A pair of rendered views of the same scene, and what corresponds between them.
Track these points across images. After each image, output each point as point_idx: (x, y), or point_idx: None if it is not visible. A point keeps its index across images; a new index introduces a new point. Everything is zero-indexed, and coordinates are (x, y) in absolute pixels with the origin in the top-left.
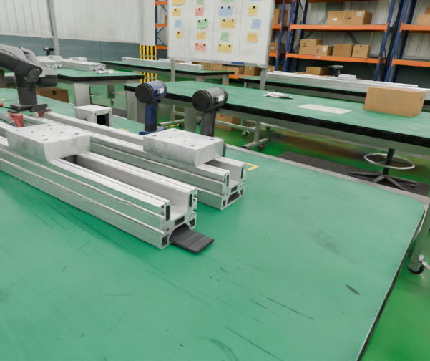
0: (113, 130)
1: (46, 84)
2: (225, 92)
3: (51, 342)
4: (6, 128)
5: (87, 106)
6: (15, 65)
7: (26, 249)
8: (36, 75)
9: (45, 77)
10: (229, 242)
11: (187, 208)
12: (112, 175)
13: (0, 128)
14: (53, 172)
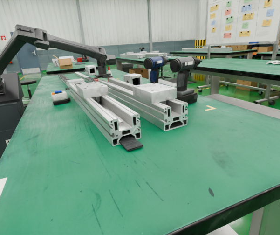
0: (131, 85)
1: (110, 64)
2: (195, 58)
3: (35, 175)
4: None
5: (130, 74)
6: (93, 55)
7: (59, 137)
8: (104, 59)
9: (109, 60)
10: (152, 148)
11: (132, 125)
12: (110, 107)
13: None
14: (86, 104)
